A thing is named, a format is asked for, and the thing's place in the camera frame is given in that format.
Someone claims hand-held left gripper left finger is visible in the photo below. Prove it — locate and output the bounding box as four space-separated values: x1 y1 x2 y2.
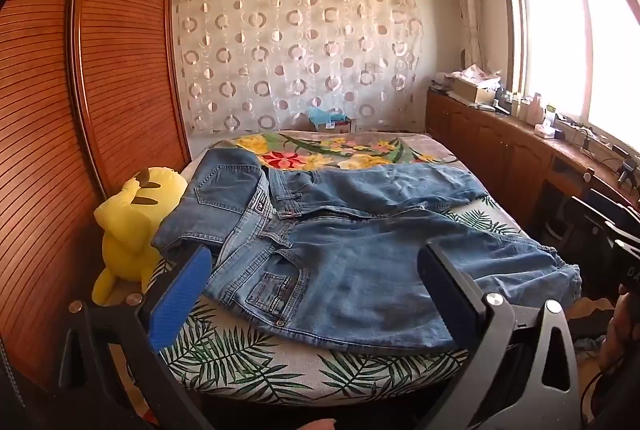
57 245 216 430

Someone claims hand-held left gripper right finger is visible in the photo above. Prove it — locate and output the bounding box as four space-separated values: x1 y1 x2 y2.
416 241 585 430

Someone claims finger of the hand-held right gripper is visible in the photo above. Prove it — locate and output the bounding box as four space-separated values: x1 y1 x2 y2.
572 189 640 223
602 220 640 243

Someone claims blue denim pants dark label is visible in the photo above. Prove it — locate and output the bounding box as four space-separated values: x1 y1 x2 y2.
200 205 583 354

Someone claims person's right hand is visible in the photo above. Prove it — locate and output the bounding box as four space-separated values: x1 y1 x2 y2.
602 292 640 376

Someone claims small black tripod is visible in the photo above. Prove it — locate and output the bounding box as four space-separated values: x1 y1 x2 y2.
616 157 640 188

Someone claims yellow plush toy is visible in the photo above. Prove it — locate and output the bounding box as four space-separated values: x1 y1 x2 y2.
91 166 190 307

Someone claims long wooden cabinet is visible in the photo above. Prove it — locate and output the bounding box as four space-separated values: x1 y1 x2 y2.
425 87 640 241

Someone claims open cardboard box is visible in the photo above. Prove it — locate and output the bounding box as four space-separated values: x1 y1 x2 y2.
452 77 496 104

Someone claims wooden framed window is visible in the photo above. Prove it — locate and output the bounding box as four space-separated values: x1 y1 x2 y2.
497 0 640 151

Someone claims floral blanket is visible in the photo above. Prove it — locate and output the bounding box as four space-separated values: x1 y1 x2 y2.
227 130 463 173

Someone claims pink floral bag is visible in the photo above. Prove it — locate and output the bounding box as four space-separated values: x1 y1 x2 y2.
462 64 502 83

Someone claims small cardboard box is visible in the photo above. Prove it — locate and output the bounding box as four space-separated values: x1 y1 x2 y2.
315 119 353 134

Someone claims box with teal cloth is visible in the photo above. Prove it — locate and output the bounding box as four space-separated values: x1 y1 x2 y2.
307 106 348 125

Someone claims wooden slatted wardrobe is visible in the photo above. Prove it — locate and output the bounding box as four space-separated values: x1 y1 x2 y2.
0 0 193 391

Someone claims circle print sheer curtain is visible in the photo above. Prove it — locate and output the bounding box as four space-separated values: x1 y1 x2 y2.
172 0 423 135

